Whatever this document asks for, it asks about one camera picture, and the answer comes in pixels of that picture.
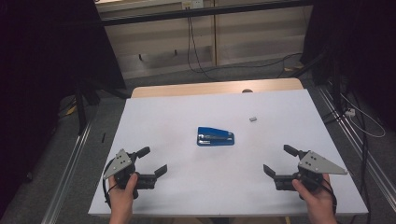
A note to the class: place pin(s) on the white power plug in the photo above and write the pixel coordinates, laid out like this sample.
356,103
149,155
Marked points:
350,112

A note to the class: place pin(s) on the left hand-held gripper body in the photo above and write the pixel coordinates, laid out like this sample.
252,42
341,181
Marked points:
123,161

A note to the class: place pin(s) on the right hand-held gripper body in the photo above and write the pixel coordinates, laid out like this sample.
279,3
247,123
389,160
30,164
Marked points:
317,165

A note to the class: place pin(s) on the blue stapler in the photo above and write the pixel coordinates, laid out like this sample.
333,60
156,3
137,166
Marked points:
214,137

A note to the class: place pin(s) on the wooden table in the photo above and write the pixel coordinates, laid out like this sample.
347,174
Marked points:
202,88

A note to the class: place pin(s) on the white wall socket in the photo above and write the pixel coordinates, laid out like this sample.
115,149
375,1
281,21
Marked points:
193,4

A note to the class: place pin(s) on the grey staple strip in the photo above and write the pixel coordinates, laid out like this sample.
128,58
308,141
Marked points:
253,118

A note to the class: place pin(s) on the person's left hand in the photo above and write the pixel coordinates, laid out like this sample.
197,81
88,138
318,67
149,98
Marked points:
122,200

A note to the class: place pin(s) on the small black floor object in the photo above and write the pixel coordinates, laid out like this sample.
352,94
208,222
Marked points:
103,137

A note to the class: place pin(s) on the black metal beam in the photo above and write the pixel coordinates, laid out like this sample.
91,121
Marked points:
202,12

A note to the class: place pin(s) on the dark round table grommet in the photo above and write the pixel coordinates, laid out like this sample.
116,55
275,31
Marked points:
247,90

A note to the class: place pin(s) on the black curtain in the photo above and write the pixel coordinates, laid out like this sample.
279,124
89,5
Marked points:
37,77
358,46

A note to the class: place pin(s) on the black stand leg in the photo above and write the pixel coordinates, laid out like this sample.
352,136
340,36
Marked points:
311,65
81,109

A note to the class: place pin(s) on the beige wooden cabinet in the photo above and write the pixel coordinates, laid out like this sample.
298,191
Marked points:
255,43

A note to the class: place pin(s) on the aluminium floor rail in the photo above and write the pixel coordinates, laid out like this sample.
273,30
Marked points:
67,174
358,146

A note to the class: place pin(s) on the white board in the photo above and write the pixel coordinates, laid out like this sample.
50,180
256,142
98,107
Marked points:
218,180

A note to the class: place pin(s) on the person's right hand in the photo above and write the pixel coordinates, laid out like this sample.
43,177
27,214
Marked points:
319,200

